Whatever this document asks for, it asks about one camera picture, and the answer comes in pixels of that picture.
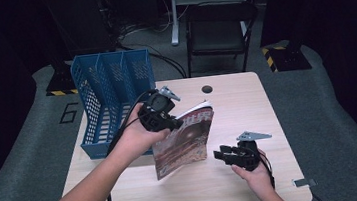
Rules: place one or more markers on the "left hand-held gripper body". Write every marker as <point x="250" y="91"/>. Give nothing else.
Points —
<point x="156" y="113"/>

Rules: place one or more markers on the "blue plastic file rack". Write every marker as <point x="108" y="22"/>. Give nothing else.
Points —
<point x="105" y="88"/>

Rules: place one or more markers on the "black folding chair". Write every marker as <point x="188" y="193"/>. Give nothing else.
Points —
<point x="216" y="36"/>

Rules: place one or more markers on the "reddish cover magazine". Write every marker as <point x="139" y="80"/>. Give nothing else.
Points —
<point x="182" y="143"/>

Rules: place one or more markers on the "dark equipment cabinet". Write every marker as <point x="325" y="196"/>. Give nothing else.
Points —
<point x="81" y="20"/>

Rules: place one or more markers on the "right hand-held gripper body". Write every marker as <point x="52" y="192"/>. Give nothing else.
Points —
<point x="248" y="155"/>

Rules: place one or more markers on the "black stand with striped base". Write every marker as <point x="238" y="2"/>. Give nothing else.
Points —
<point x="62" y="86"/>
<point x="287" y="59"/>

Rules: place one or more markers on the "white metal desk frame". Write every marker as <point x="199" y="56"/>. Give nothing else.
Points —
<point x="174" y="20"/>

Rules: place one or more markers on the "person's left hand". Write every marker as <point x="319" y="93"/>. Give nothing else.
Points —
<point x="137" y="138"/>

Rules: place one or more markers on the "grey metal table clip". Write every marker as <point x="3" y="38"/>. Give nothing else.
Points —
<point x="304" y="183"/>

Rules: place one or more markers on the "person's right hand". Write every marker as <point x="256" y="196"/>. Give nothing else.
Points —
<point x="258" y="177"/>

